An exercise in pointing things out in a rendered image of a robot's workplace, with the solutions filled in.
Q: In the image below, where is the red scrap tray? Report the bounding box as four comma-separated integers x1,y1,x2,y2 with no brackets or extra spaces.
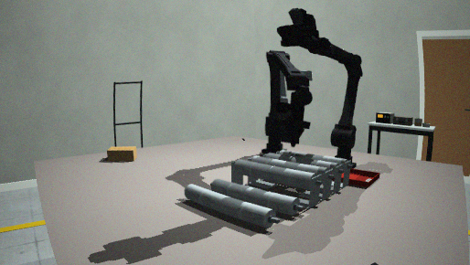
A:
348,168,379,187

